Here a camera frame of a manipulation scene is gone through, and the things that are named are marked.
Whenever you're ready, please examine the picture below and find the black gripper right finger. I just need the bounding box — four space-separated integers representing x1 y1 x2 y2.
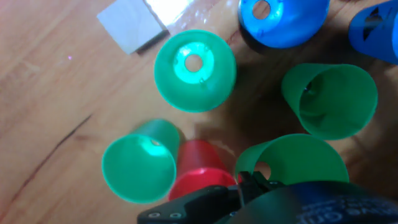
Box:
253 170 285 191

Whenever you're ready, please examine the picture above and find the plain green plastic cup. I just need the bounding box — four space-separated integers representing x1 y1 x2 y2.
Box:
101 118 181 205

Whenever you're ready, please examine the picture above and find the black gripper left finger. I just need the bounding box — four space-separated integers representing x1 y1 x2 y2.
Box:
137 170 259 224

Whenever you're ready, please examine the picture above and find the green plastic cup with print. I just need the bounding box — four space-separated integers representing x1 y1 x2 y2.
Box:
280 63 379 141
234 133 350 187
154 29 238 113

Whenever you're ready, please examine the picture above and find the blue plastic cup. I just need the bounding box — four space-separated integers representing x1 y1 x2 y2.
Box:
348 0 398 65
238 0 330 50

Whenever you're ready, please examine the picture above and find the light wooden block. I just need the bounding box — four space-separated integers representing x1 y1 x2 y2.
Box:
96 0 170 55

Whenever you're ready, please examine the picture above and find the red plastic cup with print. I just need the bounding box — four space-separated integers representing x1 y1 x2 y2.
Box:
167 139 238 202

